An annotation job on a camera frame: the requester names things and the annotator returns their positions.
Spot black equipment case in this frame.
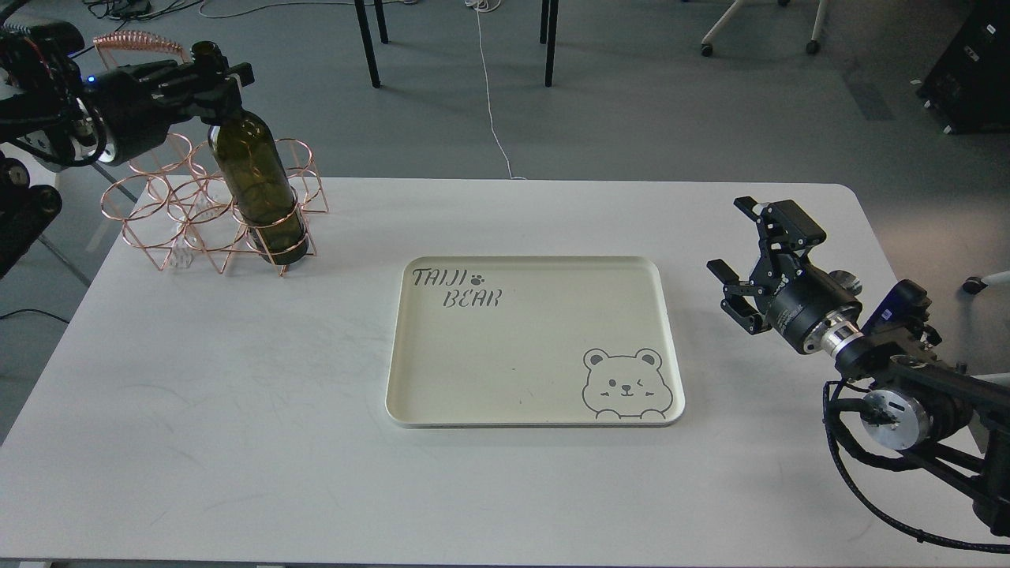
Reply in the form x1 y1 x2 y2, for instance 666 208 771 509
917 1 1009 134

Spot white office chair base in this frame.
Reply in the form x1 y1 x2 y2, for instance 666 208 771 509
698 1 834 58

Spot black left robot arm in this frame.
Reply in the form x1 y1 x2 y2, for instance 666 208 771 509
2 7 255 170

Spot silver metal jigger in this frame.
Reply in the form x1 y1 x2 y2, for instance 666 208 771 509
829 269 862 296

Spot black table legs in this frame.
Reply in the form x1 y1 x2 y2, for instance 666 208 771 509
350 1 563 92

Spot white floor cable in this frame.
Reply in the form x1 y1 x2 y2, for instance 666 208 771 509
464 0 528 181

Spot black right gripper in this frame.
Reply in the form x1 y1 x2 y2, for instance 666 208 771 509
706 196 862 353

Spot copper wire bottle rack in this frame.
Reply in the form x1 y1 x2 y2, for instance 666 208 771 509
93 31 330 277

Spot dark green wine bottle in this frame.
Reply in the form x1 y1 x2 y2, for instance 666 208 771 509
191 42 309 267

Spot cream bear serving tray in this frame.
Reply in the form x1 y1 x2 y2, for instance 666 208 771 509
385 256 686 428

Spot black floor cables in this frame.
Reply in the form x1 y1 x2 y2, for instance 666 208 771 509
79 0 206 24

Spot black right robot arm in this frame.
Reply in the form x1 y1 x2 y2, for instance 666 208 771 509
707 196 1009 555

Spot white caster chair leg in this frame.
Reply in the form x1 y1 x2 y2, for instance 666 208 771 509
962 271 1010 295

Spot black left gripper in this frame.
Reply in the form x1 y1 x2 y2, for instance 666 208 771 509
84 62 255 166

